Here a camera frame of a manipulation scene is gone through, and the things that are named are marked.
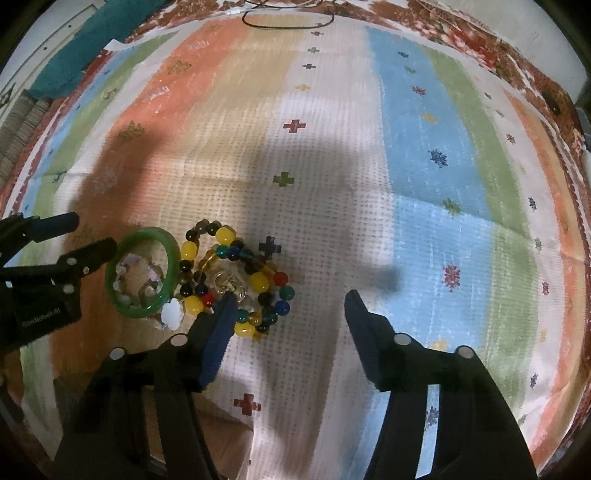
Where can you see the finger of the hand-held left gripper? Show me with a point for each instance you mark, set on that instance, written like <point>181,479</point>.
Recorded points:
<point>51,224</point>
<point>90,254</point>

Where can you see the teal cushion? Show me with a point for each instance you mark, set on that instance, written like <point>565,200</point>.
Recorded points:
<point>78,50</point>

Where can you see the grey ribbed mat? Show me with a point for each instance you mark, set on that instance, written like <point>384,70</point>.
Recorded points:
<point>18,134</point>

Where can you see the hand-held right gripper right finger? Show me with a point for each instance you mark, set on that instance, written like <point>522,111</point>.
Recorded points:
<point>364,334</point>

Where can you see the green jade bangle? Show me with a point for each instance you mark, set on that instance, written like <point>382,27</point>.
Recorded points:
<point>171,261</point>

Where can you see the white board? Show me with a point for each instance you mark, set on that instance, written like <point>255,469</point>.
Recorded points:
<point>37,41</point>

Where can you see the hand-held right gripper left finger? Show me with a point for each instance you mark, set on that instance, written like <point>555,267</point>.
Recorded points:
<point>216,344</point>

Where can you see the striped patterned blanket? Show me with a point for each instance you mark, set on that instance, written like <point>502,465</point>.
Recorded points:
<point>323,138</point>

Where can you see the white flower charm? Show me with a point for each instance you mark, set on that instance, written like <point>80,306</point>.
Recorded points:
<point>172,314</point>

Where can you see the brown cardboard box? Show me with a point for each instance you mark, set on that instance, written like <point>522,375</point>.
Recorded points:
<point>221,438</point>

